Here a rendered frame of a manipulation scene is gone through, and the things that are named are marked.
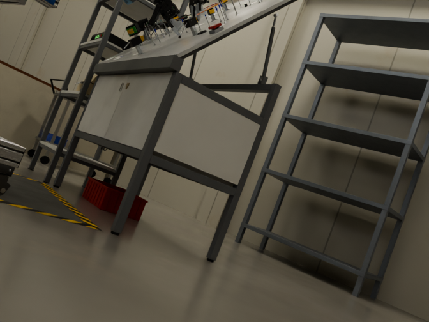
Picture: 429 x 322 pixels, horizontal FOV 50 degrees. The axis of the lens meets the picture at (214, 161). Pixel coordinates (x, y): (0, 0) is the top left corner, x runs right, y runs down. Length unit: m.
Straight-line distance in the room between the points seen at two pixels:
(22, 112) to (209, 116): 3.51
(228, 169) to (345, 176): 2.37
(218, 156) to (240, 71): 3.37
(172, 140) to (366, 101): 2.91
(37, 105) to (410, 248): 4.10
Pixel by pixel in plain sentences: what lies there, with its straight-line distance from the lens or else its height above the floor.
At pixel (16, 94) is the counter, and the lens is 5.46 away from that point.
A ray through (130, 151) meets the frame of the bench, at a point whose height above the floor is 0.38.
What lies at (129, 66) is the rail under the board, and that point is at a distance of 2.64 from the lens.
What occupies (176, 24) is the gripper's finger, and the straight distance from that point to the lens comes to 2.50.
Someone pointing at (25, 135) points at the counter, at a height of 0.19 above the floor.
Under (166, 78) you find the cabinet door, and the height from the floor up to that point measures 0.77.
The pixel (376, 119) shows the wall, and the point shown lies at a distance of 4.67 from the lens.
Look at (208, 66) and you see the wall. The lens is 5.95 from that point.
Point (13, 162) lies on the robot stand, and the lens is 2.07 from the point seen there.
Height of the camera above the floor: 0.33
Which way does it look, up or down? 4 degrees up
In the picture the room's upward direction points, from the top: 21 degrees clockwise
